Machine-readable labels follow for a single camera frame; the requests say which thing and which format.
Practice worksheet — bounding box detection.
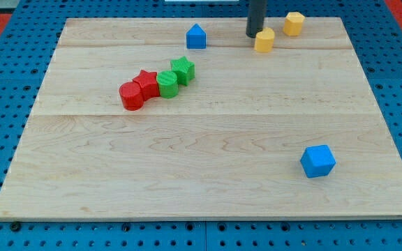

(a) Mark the green cylinder block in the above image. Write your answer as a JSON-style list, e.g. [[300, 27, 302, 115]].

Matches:
[[156, 70, 179, 98]]

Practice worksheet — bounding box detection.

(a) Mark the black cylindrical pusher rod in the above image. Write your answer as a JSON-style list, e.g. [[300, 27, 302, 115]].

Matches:
[[246, 0, 267, 38]]

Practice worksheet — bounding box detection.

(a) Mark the blue triangle block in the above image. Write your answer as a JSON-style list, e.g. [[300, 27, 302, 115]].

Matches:
[[186, 24, 207, 50]]

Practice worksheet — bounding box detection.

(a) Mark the blue cube block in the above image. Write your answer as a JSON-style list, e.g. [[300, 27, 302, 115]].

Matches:
[[300, 145, 336, 178]]

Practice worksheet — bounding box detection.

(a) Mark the green star block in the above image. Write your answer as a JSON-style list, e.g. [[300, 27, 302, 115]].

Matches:
[[170, 56, 195, 86]]

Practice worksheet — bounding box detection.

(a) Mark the red cylinder block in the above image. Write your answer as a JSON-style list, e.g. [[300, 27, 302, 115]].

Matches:
[[119, 82, 144, 111]]

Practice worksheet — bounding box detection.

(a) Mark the yellow hexagon block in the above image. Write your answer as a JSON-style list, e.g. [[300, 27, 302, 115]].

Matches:
[[283, 12, 306, 36]]

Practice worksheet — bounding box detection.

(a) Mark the yellow heart block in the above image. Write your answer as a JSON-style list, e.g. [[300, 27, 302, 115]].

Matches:
[[254, 27, 275, 53]]

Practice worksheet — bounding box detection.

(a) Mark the light wooden board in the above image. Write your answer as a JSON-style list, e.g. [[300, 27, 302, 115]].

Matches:
[[0, 17, 402, 222]]

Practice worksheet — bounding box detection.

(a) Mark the red star block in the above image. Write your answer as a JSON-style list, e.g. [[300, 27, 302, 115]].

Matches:
[[133, 70, 160, 101]]

